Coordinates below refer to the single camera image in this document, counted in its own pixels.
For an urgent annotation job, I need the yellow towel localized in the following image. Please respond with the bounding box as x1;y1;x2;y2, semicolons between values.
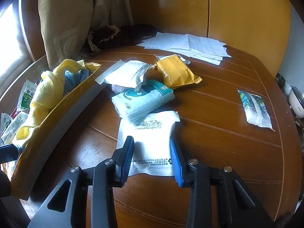
12;59;85;147

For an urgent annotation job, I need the yellow wooden cabinet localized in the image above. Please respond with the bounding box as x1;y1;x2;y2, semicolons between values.
129;0;291;76

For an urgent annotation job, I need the dark fringed cloth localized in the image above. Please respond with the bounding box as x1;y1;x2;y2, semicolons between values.
80;24;159;58

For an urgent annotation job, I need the teal bear tissue pack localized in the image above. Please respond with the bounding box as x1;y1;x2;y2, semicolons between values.
111;80;175;123

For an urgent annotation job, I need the white box with yellow tape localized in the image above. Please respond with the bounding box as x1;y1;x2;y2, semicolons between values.
11;65;106;200

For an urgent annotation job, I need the blue towel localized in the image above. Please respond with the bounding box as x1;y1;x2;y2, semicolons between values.
63;68;90;95

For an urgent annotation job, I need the stack of white papers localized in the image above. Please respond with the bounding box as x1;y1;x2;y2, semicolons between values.
138;32;230;65

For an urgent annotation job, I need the small photo print sachet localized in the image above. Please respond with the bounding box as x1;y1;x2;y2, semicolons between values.
237;89;274;131

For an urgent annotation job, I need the green white sachet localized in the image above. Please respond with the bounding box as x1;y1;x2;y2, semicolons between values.
17;80;37;112

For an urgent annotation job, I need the tan patterned curtain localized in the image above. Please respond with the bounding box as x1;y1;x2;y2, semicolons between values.
38;0;133;70

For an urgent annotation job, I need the white printed plastic bag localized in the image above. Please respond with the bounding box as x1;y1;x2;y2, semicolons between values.
116;111;180;177

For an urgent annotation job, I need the white rice cooker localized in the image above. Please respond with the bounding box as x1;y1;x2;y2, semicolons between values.
284;82;304;118

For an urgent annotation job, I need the window frame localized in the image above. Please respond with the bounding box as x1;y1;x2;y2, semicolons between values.
1;0;32;95

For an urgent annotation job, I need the white torn packet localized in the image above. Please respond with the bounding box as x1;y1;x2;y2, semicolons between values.
95;60;153;90

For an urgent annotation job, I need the yellow foil packet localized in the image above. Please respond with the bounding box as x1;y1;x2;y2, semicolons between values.
154;55;202;89

